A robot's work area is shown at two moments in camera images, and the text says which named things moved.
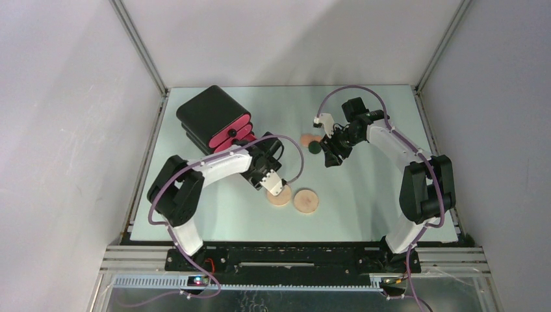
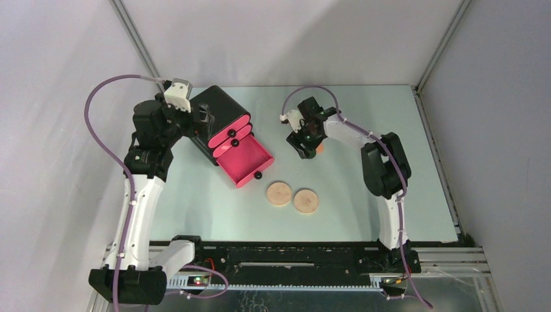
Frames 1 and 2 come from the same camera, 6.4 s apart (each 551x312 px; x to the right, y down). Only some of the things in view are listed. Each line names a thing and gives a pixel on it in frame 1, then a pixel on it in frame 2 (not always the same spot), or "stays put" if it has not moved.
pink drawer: x=244 y=133 stays put
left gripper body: x=255 y=176 -> x=186 y=126
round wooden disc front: x=306 y=201 stays put
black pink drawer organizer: x=213 y=121 stays put
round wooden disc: x=281 y=199 stays put
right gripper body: x=344 y=140 -> x=310 y=141
